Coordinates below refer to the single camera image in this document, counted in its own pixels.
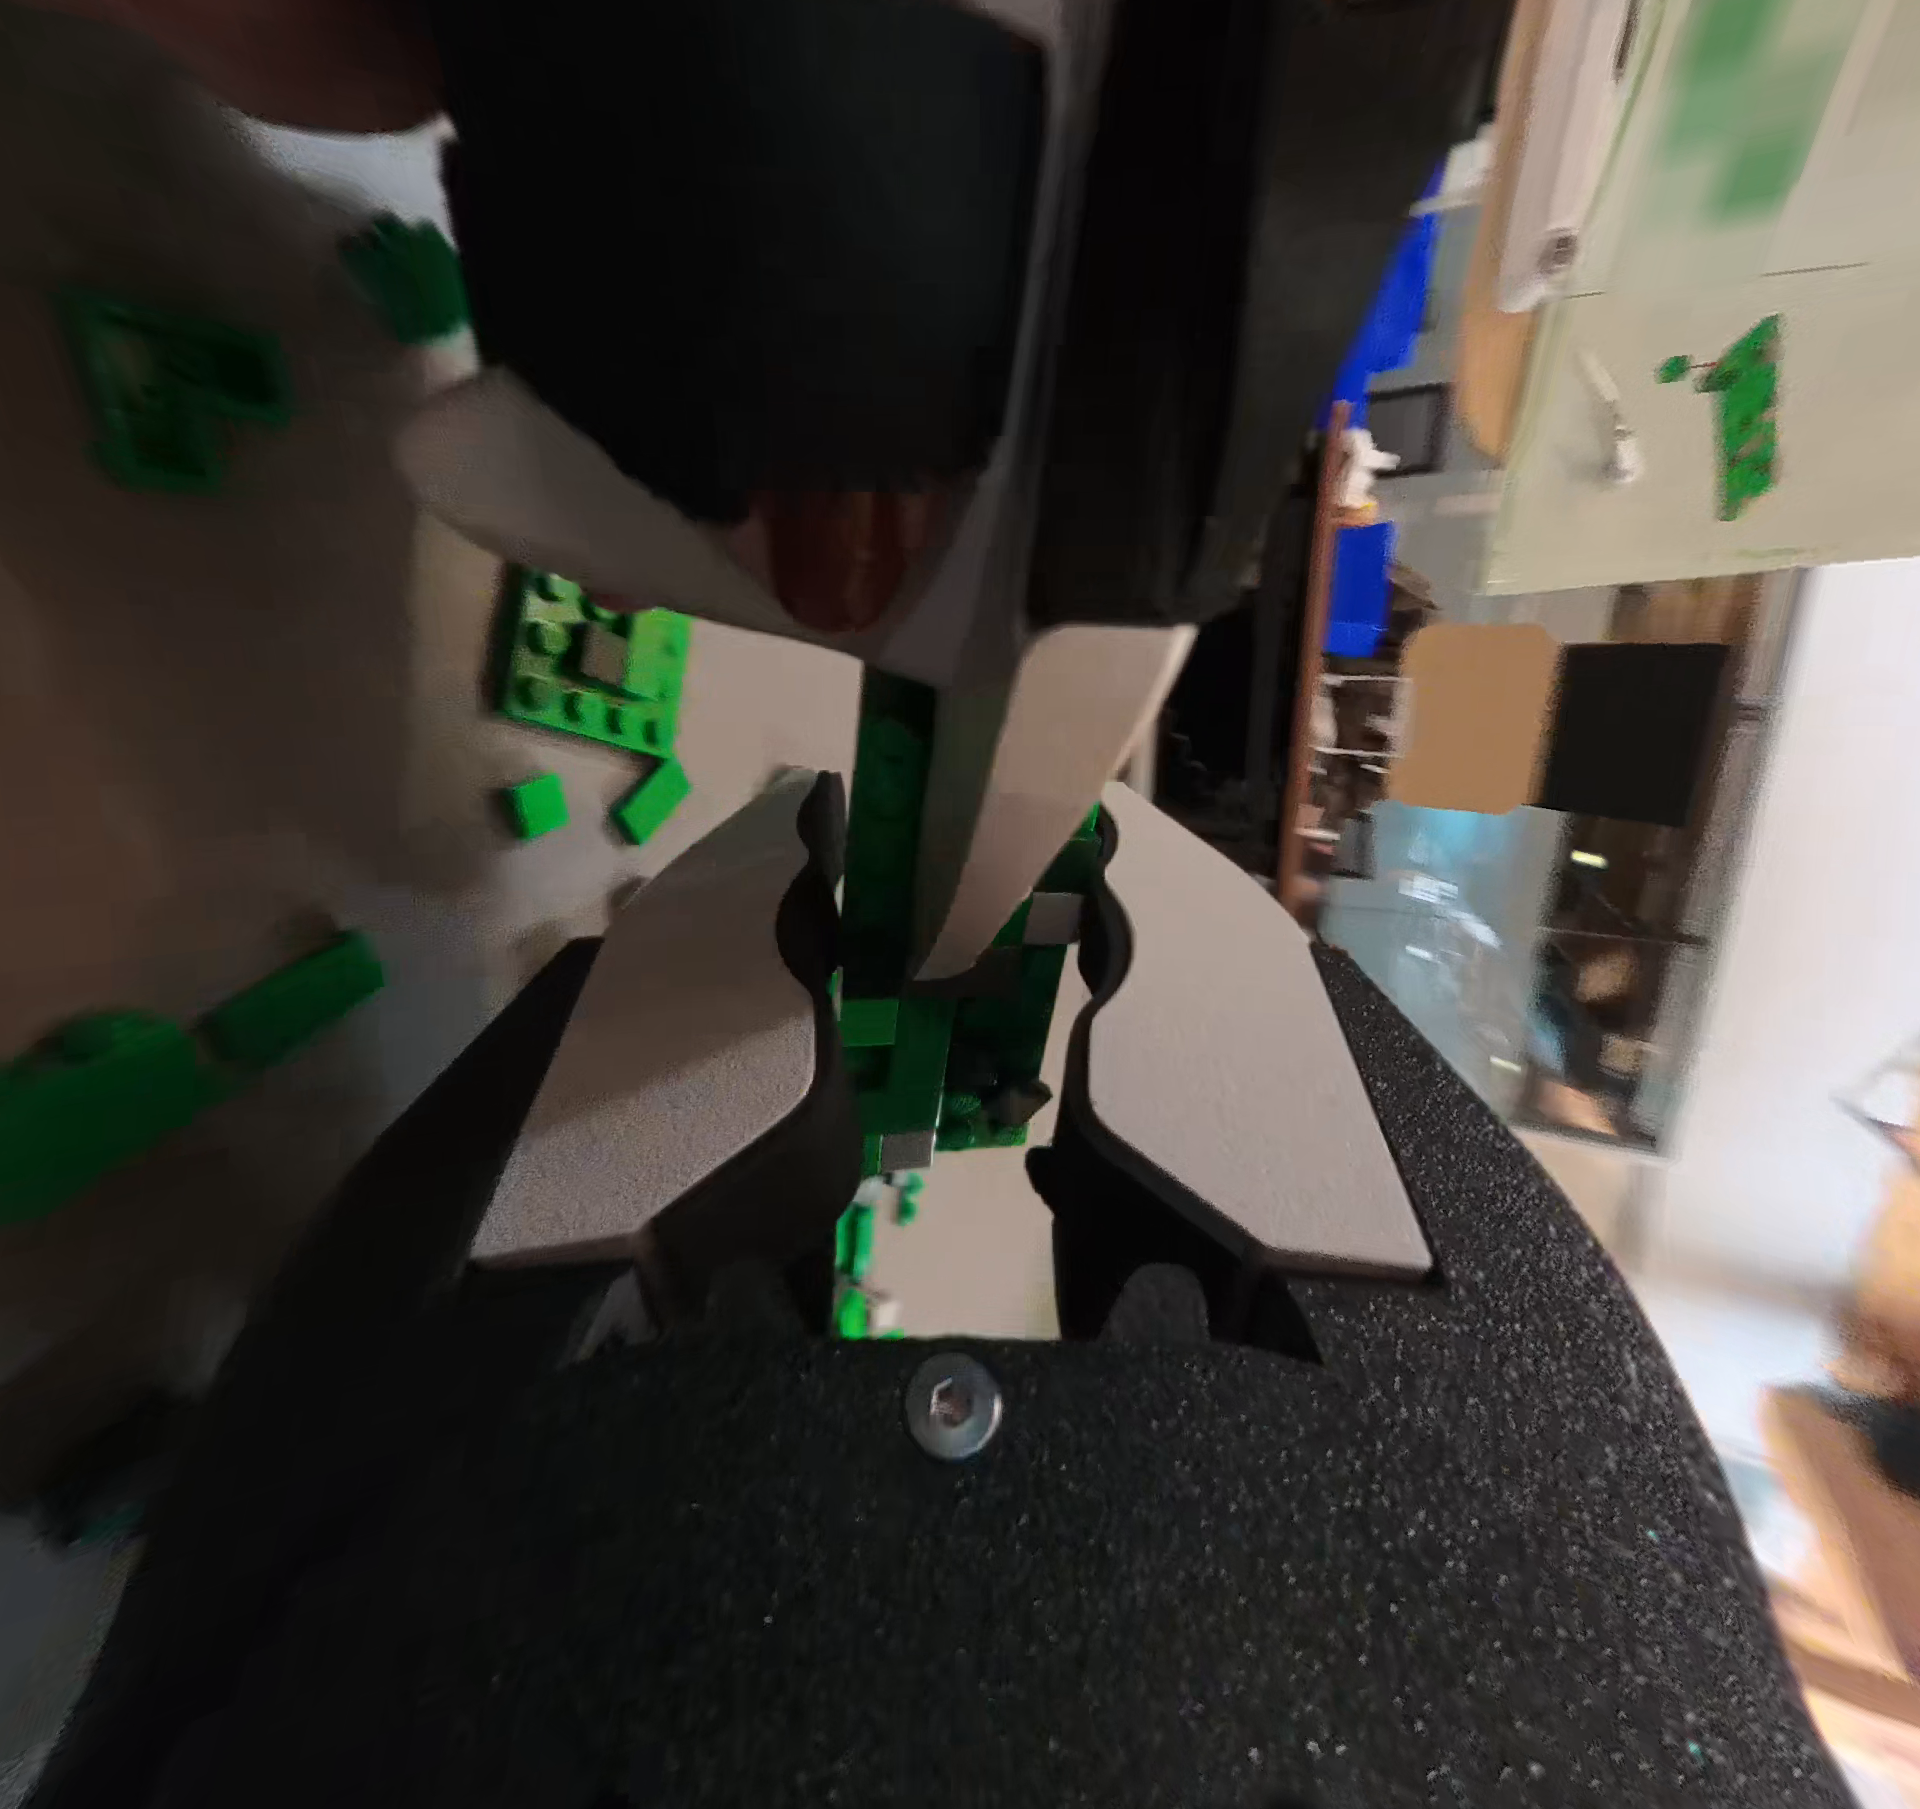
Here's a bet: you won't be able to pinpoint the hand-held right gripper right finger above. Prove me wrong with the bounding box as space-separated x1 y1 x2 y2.
1028 784 1434 1278

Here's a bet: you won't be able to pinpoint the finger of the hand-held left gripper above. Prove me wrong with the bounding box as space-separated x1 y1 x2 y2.
911 620 1204 984

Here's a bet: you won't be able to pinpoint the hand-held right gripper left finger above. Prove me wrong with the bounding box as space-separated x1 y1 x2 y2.
472 768 864 1266

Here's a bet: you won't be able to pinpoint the green toy brick assembly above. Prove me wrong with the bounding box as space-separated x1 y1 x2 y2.
832 668 1115 1183

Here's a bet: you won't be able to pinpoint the grey desk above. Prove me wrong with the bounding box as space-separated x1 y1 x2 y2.
0 0 1157 1539

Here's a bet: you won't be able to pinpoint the blue storage bin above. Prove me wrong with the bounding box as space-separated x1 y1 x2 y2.
1320 519 1397 659
1342 159 1448 416

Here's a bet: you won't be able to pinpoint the scattered loose toy bricks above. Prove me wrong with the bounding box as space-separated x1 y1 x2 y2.
0 210 920 1338

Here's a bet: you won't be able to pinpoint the tan rounded board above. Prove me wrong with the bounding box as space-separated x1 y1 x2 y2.
1386 622 1566 817

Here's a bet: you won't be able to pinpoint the building instruction booklet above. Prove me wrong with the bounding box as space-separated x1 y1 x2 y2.
1477 0 1920 597

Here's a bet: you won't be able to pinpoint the black panel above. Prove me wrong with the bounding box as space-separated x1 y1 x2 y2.
1544 644 1731 827

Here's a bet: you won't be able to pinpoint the green studded base plate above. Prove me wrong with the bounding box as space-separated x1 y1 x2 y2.
492 564 694 756

